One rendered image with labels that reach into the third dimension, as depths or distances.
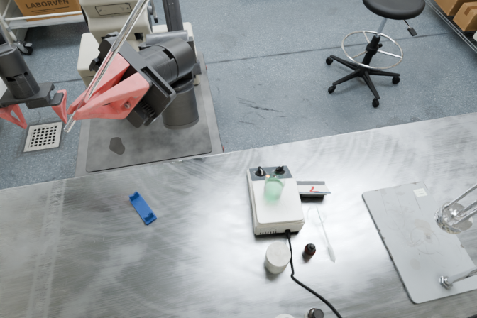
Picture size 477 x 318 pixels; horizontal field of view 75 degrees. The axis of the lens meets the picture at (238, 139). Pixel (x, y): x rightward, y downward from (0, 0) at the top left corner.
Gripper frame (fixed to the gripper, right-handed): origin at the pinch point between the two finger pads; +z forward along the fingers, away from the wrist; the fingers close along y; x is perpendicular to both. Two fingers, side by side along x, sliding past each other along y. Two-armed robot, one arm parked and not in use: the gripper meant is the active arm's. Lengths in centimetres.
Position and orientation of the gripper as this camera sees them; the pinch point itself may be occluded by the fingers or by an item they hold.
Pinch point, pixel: (78, 109)
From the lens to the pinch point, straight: 35.0
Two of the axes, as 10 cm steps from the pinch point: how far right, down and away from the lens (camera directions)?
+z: -3.5, 4.8, -8.0
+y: -6.9, -7.2, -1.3
